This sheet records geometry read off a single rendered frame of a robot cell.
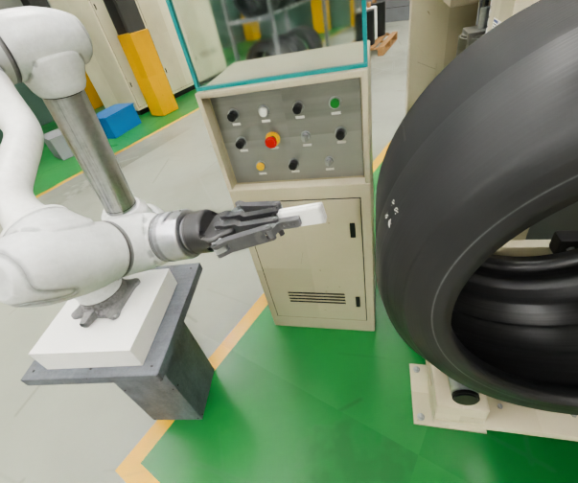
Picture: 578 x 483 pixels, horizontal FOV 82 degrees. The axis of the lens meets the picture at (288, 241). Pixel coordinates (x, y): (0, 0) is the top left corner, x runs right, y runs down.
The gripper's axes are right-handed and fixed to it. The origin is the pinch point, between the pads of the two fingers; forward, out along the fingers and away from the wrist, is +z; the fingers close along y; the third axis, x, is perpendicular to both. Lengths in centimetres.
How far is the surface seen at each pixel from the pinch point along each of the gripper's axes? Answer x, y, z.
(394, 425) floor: 125, 19, -2
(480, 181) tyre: -8.1, -11.0, 21.8
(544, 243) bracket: 35, 26, 43
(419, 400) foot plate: 125, 30, 9
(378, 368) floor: 124, 44, -8
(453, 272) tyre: 2.0, -12.5, 19.1
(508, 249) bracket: 35, 25, 35
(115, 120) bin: 42, 398, -386
